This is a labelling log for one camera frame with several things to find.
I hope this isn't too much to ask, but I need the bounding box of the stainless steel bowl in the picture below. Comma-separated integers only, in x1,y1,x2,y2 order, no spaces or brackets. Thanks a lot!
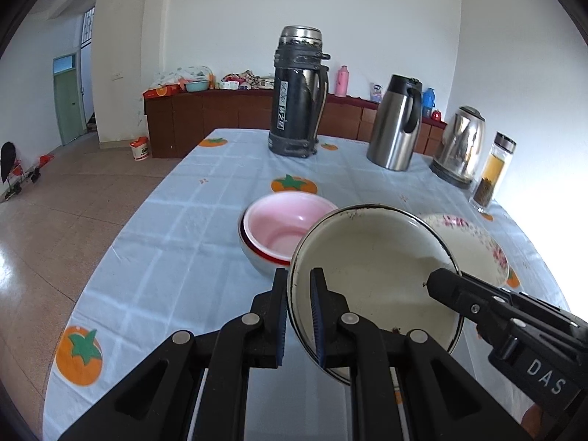
238,220,295,279

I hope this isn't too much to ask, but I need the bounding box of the white plastic bag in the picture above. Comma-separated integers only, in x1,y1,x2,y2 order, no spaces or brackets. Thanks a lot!
154,67,214,88

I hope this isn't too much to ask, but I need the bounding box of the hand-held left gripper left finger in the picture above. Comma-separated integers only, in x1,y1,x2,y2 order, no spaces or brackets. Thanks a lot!
60,267,289,441

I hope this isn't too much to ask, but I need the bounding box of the steel carafe black handle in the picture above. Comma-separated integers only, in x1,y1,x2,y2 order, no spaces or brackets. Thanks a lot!
366,73,423,172

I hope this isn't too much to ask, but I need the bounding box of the pink plastic bowl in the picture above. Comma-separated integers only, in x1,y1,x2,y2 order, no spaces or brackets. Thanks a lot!
243,193,340,266

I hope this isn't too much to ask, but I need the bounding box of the large black thermos flask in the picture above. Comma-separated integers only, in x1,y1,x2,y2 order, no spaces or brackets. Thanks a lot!
268,25,330,159

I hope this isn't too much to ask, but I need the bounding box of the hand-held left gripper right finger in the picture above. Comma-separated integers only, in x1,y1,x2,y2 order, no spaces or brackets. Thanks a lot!
309,267,524,441

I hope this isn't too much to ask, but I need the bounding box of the glass tea bottle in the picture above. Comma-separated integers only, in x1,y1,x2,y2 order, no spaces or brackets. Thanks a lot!
469,132,516,213

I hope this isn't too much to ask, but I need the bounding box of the white plastic bucket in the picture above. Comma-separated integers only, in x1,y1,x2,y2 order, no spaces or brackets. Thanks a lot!
130,136,151,161

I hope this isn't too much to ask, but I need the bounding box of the stainless steel electric kettle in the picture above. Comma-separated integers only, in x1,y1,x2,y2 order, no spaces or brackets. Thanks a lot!
429,105,487,189

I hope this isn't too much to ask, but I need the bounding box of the black chair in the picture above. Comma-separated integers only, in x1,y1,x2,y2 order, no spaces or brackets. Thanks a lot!
0,142,21,196

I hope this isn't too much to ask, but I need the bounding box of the green door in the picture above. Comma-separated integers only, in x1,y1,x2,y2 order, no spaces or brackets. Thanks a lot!
53,55,86,146

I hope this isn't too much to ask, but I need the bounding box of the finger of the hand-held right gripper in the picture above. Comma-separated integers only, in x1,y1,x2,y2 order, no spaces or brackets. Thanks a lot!
427,269,520,328

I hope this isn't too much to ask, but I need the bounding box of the pile of colourful cloths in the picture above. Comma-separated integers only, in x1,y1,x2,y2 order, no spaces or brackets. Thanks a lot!
220,70,275,90

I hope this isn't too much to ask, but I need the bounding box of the brown wooden cabinet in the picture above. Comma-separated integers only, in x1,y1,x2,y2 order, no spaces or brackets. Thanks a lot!
142,85,448,159

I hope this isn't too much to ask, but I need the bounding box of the pink floral ceramic plate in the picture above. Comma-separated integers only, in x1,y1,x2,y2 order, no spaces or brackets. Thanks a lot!
420,212,510,291

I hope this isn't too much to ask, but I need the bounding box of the blue checked persimmon-print tablecloth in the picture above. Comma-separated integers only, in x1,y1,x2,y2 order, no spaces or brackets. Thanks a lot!
43,128,570,441

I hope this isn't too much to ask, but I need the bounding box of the white enamel bowl dark rim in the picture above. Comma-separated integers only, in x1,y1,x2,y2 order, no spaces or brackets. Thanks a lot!
287,204,466,387

